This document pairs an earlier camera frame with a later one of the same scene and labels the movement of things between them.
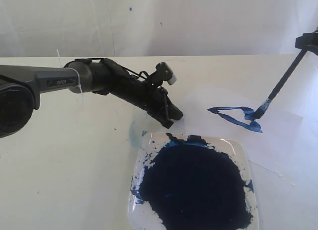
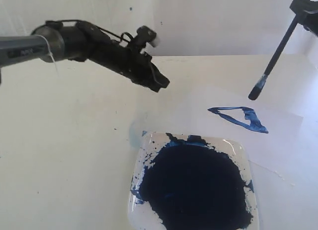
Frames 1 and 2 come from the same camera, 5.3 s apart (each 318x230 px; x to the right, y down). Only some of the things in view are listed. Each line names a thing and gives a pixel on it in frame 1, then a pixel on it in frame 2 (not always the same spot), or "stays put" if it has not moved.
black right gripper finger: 308,41 -> 306,12
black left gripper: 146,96 -> 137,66
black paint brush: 263,109 -> 262,81
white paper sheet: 282,143 stays put
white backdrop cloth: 135,24 stays put
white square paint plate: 184,182 stays put
